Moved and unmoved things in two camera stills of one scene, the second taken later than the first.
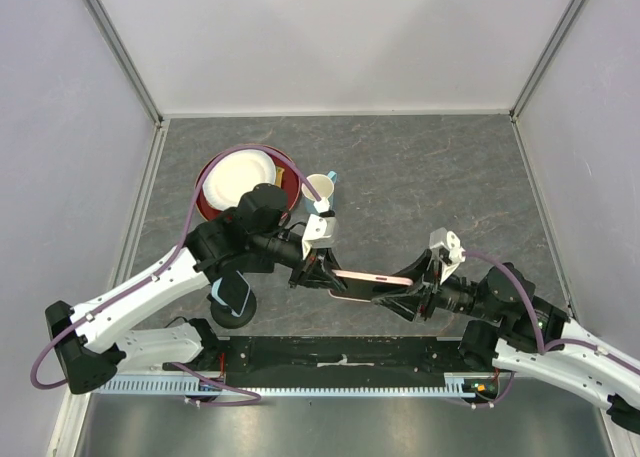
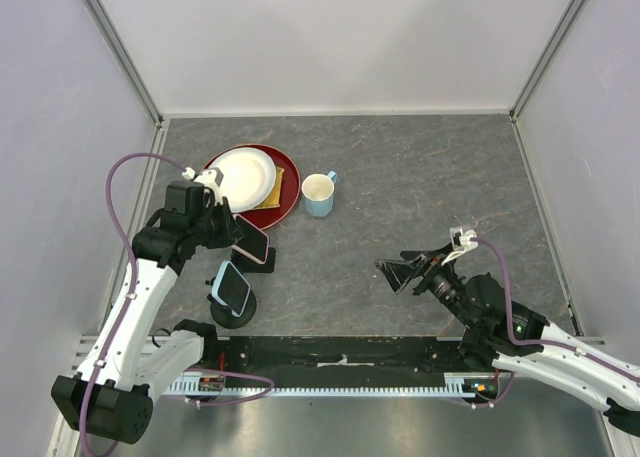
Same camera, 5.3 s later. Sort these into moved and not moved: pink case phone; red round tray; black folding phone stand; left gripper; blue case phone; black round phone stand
Moved: pink case phone; left gripper
Not moved: red round tray; black folding phone stand; blue case phone; black round phone stand
